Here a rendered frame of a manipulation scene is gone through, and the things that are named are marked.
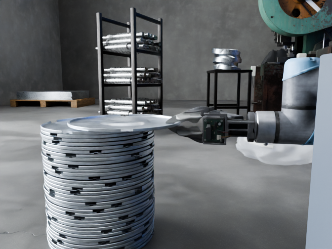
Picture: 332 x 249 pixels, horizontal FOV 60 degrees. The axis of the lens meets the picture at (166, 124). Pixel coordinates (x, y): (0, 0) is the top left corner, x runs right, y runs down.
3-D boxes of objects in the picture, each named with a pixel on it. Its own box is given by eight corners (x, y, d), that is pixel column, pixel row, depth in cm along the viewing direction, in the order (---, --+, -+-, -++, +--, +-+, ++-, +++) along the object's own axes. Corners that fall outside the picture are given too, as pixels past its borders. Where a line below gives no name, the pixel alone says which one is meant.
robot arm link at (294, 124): (320, 106, 68) (317, 142, 69) (271, 105, 70) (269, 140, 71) (332, 110, 60) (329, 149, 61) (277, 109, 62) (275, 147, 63)
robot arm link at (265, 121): (270, 109, 70) (269, 142, 71) (251, 109, 71) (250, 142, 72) (276, 112, 62) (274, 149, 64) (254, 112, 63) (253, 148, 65)
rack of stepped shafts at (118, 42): (140, 137, 219) (139, 6, 205) (94, 132, 240) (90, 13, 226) (167, 129, 256) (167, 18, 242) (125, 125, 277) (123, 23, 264)
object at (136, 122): (56, 134, 59) (56, 130, 59) (76, 117, 88) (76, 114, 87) (192, 130, 64) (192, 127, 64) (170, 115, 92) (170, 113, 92)
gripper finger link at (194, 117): (161, 112, 68) (201, 114, 66) (166, 110, 74) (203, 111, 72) (161, 126, 68) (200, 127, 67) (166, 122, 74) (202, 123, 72)
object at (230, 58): (213, 122, 303) (215, 44, 291) (204, 116, 347) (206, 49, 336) (250, 121, 305) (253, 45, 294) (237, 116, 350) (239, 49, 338)
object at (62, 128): (127, 138, 60) (127, 134, 59) (13, 131, 67) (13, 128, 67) (166, 120, 87) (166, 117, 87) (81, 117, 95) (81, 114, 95)
